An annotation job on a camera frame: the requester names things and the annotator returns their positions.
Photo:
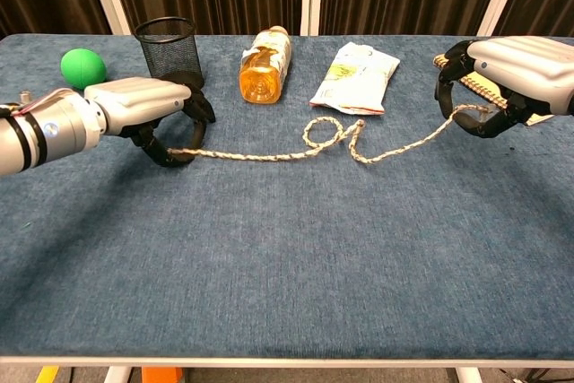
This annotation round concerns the yellow object under table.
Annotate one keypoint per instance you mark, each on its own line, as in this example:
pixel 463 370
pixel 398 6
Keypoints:
pixel 46 374

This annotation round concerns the blue table cloth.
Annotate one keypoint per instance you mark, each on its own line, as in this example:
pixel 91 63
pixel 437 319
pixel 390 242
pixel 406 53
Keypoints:
pixel 287 244

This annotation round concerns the yellow spiral notebook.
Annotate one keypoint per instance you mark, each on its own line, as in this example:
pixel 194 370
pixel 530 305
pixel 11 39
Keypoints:
pixel 480 84

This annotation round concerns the white snack bag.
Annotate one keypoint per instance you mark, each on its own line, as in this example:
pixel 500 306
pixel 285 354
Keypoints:
pixel 356 80

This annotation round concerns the white table leg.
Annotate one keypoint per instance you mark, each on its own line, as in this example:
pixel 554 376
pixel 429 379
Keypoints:
pixel 468 375
pixel 117 374

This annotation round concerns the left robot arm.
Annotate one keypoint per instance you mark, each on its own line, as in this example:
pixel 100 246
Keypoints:
pixel 45 129

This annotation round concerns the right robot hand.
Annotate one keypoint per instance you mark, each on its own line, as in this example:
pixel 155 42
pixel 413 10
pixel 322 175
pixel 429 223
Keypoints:
pixel 520 69

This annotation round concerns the orange box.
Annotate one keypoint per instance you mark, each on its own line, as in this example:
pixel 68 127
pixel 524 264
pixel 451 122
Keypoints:
pixel 161 375

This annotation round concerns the green ball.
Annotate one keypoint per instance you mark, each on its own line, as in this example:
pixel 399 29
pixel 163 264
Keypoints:
pixel 80 67

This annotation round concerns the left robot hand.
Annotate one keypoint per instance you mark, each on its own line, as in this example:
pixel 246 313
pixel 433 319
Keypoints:
pixel 143 102

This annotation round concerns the black mesh pen cup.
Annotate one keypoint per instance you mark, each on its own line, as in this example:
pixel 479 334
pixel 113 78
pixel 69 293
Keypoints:
pixel 170 49

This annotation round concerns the orange drink bottle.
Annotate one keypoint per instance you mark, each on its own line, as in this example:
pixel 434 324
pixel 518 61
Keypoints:
pixel 264 69

